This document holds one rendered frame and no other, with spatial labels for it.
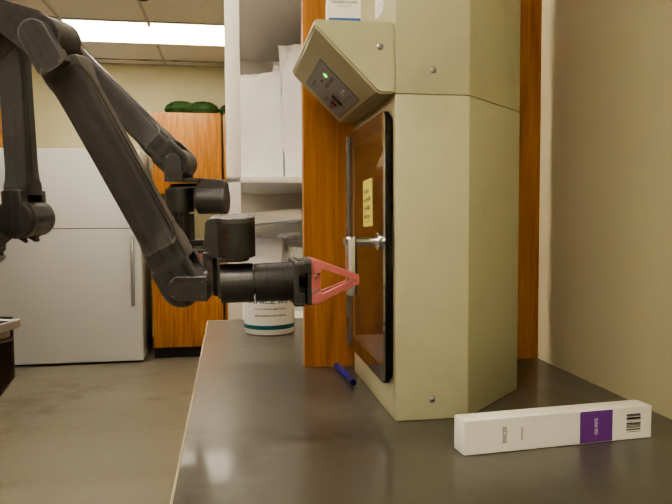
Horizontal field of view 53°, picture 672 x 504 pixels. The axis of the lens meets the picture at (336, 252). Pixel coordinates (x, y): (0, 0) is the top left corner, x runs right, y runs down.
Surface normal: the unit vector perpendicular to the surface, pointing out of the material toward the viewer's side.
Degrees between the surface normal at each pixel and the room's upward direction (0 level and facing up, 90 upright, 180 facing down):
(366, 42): 90
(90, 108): 96
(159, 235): 87
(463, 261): 90
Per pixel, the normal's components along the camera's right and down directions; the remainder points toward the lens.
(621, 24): -0.99, 0.01
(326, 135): 0.16, 0.05
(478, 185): 0.81, 0.03
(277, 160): -0.16, 0.15
